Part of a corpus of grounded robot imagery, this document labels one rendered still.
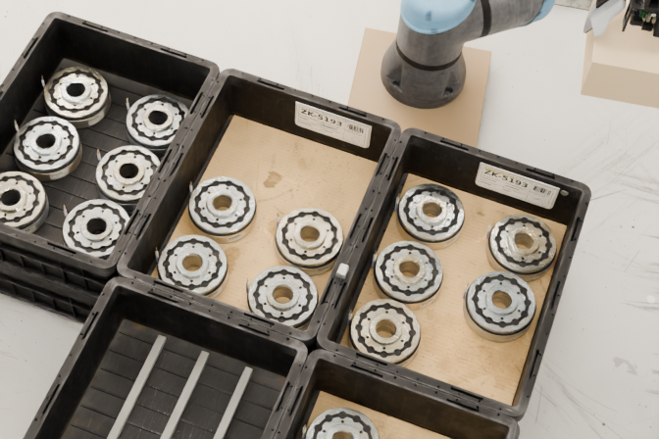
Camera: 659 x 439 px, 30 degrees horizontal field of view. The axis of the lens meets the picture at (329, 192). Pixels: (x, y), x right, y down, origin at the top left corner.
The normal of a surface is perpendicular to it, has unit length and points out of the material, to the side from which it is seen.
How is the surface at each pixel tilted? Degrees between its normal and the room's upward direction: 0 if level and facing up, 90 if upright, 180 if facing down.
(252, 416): 0
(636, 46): 0
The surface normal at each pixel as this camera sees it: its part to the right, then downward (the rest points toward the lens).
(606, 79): -0.19, 0.82
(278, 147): 0.05, -0.54
